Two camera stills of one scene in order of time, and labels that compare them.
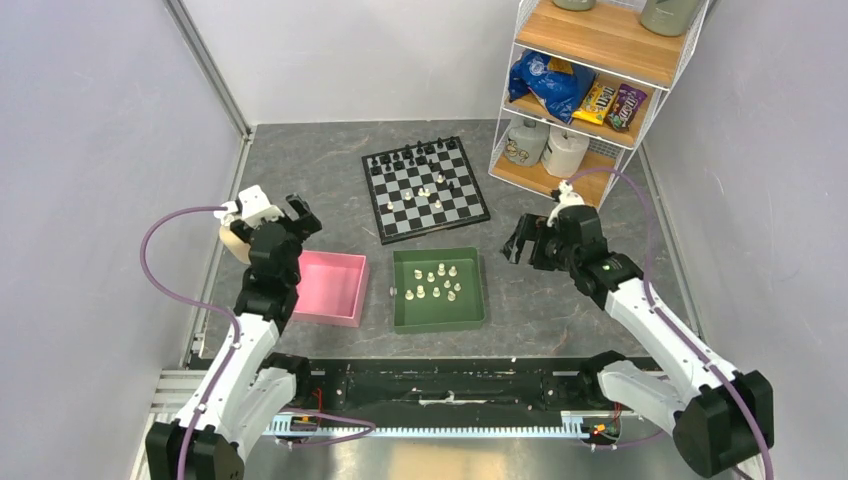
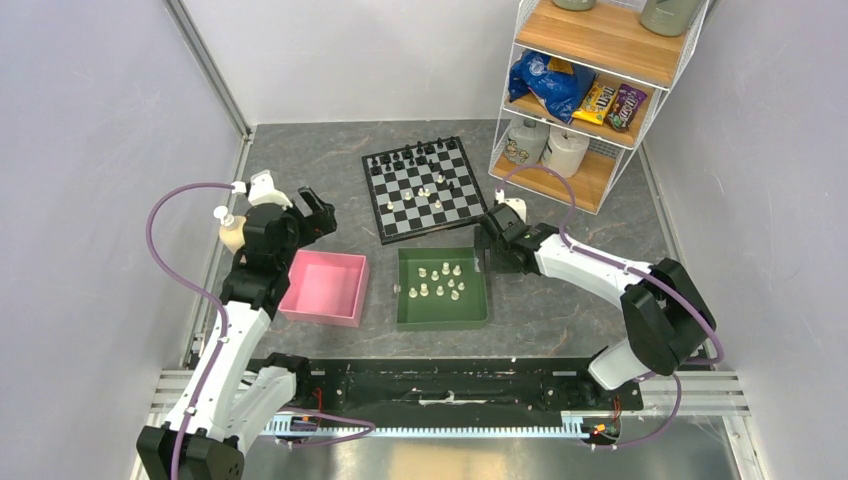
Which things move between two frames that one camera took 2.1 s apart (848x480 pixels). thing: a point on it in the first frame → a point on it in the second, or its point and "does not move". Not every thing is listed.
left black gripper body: (293, 230) does not move
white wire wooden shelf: (583, 84) does not move
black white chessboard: (423, 189) does not move
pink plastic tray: (332, 288) does not move
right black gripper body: (550, 253) → (498, 259)
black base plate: (449, 385) does not move
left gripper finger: (300, 206) → (313, 202)
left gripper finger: (310, 225) → (324, 220)
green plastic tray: (438, 289) does not move
